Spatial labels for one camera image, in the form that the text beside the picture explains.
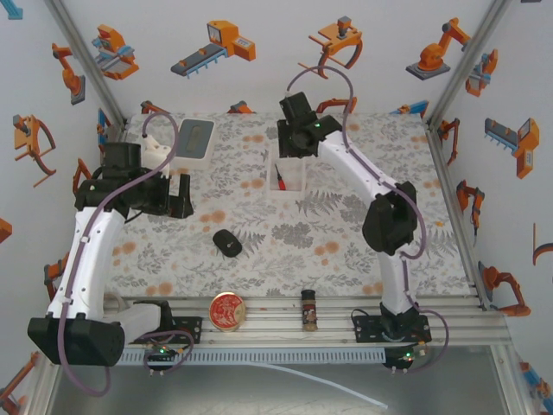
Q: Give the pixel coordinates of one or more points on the aluminium side rail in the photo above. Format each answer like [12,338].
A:
[458,216]

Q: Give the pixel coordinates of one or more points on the aluminium frame rail bed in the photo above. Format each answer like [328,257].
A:
[268,333]

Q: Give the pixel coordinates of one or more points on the floral table mat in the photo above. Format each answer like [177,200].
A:
[302,242]

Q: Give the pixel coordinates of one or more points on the clear white plastic bin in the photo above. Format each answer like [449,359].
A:
[294,177]

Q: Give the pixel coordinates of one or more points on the white digital scale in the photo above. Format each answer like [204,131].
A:
[194,142]

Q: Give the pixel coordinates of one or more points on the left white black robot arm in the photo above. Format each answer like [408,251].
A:
[86,259]

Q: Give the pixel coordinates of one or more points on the red black screwdriver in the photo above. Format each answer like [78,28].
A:
[281,180]

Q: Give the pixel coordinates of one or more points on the brown spice jar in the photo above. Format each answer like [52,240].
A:
[309,310]

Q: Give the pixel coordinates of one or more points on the black computer mouse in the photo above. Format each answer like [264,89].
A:
[227,243]

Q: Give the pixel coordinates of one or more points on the aluminium frame post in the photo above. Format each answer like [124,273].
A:
[514,380]
[30,389]
[86,60]
[471,60]

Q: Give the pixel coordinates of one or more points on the thin white tube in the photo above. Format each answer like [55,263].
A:
[328,384]

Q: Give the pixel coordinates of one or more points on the black circuit board with LED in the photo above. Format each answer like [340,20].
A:
[160,354]
[404,358]

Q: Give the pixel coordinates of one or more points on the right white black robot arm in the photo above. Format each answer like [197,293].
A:
[354,160]

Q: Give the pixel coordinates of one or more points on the round red gold tin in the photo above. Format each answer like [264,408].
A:
[227,312]

